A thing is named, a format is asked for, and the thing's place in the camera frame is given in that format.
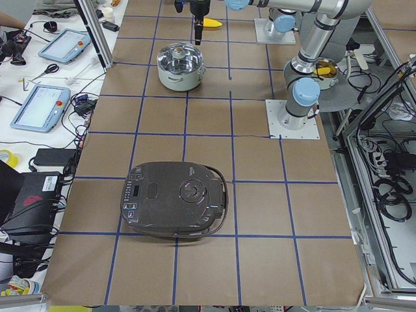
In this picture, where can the black power adapter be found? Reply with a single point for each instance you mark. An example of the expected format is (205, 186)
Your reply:
(53, 157)

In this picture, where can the steel bowl with food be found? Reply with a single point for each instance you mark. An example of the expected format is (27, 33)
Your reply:
(326, 73)

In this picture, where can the white paper cup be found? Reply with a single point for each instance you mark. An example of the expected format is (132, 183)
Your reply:
(108, 14)

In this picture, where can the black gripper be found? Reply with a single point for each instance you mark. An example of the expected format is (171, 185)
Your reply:
(198, 8)

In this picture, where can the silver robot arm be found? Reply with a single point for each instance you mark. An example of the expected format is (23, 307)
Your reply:
(303, 91)
(280, 21)

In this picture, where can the aluminium frame post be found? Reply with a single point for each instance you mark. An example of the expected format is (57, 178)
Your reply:
(88, 15)

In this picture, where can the light green electric pot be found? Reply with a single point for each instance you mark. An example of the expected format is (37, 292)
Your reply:
(181, 83)

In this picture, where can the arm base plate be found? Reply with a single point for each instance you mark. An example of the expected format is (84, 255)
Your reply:
(282, 125)
(281, 39)

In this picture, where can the black laptop computer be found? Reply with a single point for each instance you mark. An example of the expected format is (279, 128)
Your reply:
(29, 204)

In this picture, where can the person forearm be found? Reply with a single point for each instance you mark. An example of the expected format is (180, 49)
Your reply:
(11, 22)

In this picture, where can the near blue teach pendant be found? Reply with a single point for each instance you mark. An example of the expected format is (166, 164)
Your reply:
(42, 108)

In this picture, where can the yellow corn cob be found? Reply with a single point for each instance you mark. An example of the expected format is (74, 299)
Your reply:
(209, 23)

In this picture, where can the blue teach pendant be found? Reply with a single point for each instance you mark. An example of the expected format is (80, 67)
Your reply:
(42, 108)
(66, 47)

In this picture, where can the glass pot lid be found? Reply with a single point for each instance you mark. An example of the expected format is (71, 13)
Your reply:
(180, 58)

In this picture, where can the far blue teach pendant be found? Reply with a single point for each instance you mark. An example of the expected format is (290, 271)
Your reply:
(66, 47)

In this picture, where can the dark brown rice cooker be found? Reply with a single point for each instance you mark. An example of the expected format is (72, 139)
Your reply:
(172, 199)

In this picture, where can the black scissors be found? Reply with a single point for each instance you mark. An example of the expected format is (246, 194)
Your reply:
(51, 68)

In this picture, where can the yellow tape roll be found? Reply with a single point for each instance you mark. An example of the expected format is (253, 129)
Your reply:
(9, 158)

